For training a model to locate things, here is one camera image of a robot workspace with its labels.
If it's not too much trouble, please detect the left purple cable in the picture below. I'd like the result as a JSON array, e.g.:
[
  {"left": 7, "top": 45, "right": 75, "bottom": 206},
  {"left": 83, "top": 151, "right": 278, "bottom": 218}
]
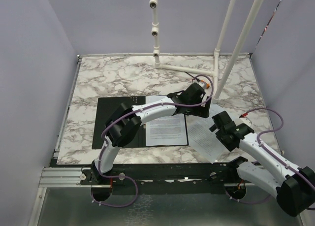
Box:
[{"left": 93, "top": 74, "right": 214, "bottom": 207}]

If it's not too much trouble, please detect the black mounting rail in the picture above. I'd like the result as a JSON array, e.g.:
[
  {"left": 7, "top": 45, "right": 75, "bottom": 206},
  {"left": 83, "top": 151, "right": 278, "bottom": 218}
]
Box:
[{"left": 78, "top": 158, "right": 244, "bottom": 194}]

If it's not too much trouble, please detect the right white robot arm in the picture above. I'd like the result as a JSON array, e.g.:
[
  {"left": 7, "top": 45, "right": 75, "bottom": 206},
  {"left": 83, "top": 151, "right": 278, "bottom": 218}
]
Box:
[{"left": 210, "top": 111, "right": 315, "bottom": 217}]

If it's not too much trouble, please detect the orange handled screwdriver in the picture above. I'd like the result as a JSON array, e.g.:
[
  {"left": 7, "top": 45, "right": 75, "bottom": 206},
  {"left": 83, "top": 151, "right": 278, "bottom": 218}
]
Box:
[{"left": 186, "top": 72, "right": 210, "bottom": 89}]

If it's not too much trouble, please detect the aluminium frame rail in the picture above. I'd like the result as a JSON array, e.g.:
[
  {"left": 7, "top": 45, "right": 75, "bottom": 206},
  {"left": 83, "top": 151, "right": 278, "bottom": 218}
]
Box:
[{"left": 27, "top": 165, "right": 86, "bottom": 226}]

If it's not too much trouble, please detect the grey black folder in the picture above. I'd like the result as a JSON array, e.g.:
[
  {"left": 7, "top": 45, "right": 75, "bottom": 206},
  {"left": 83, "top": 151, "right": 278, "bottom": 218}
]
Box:
[{"left": 91, "top": 95, "right": 189, "bottom": 150}]

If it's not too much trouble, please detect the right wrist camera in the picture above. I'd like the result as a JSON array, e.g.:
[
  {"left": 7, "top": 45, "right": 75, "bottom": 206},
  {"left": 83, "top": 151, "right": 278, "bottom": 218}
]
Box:
[{"left": 239, "top": 112, "right": 252, "bottom": 126}]

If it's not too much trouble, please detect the printed paper sheet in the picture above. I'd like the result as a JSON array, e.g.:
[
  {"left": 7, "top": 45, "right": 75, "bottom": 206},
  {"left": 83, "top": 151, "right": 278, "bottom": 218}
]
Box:
[
  {"left": 141, "top": 96, "right": 188, "bottom": 147},
  {"left": 186, "top": 104, "right": 227, "bottom": 163}
]

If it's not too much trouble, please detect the white pvc pipe frame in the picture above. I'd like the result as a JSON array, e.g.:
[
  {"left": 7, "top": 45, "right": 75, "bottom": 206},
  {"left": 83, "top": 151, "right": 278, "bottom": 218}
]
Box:
[{"left": 149, "top": 0, "right": 264, "bottom": 103}]

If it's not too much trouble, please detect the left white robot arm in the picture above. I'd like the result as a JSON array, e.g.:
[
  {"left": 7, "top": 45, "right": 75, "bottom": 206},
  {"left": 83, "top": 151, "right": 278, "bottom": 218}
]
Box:
[{"left": 91, "top": 81, "right": 211, "bottom": 184}]

